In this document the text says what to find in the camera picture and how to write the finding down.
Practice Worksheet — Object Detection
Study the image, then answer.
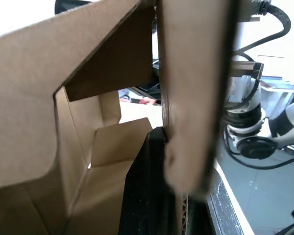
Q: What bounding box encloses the thick black braided cable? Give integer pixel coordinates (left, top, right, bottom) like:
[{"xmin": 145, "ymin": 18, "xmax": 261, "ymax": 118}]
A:
[{"xmin": 232, "ymin": 0, "xmax": 292, "ymax": 62}]

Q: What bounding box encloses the silver robot torso with black rings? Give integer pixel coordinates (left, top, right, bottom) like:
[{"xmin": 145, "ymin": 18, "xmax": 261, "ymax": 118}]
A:
[{"xmin": 222, "ymin": 73, "xmax": 267, "ymax": 145}]

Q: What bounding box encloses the white and grey robot limb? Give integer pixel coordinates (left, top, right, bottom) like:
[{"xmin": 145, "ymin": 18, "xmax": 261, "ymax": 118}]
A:
[{"xmin": 268, "ymin": 97, "xmax": 294, "ymax": 147}]

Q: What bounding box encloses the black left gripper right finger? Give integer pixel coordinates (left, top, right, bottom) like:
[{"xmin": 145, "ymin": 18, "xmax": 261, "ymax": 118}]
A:
[{"xmin": 187, "ymin": 187, "xmax": 213, "ymax": 235}]

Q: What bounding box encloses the thin black floor cable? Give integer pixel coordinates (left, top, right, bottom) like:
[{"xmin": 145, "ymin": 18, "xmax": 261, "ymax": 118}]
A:
[{"xmin": 222, "ymin": 127, "xmax": 294, "ymax": 170}]

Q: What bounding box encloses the black round joint housing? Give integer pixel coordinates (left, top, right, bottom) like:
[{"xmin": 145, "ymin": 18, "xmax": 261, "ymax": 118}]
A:
[{"xmin": 236, "ymin": 136, "xmax": 277, "ymax": 160}]

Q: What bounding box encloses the small brown cardboard box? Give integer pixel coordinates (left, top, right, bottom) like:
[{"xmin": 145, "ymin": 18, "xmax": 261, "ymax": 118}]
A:
[{"xmin": 0, "ymin": 0, "xmax": 238, "ymax": 235}]

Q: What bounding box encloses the bystander bare hand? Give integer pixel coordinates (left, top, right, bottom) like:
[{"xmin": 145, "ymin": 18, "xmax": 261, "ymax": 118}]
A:
[{"xmin": 139, "ymin": 96, "xmax": 158, "ymax": 105}]

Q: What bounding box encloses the aluminium profile bar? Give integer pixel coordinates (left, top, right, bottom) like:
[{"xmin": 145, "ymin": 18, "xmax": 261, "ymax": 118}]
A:
[{"xmin": 230, "ymin": 60, "xmax": 265, "ymax": 79}]

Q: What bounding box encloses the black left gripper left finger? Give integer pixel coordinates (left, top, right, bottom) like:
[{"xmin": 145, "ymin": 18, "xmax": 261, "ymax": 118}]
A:
[{"xmin": 118, "ymin": 126, "xmax": 184, "ymax": 235}]

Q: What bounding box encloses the black office equipment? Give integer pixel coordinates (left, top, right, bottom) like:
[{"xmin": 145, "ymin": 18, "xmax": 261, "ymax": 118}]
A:
[{"xmin": 137, "ymin": 19, "xmax": 162, "ymax": 95}]

